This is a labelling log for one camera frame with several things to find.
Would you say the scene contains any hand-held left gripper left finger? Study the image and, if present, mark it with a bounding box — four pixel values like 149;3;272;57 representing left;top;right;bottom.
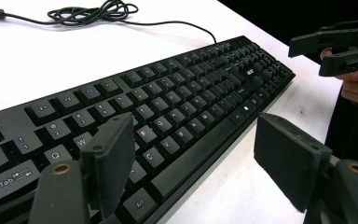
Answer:
79;111;137;220

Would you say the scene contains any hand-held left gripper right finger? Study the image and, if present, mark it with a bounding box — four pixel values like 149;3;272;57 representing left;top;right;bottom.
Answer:
253;111;334;214

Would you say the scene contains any black computer keyboard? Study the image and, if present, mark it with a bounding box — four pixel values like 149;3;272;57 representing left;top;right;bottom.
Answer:
0;35;296;224

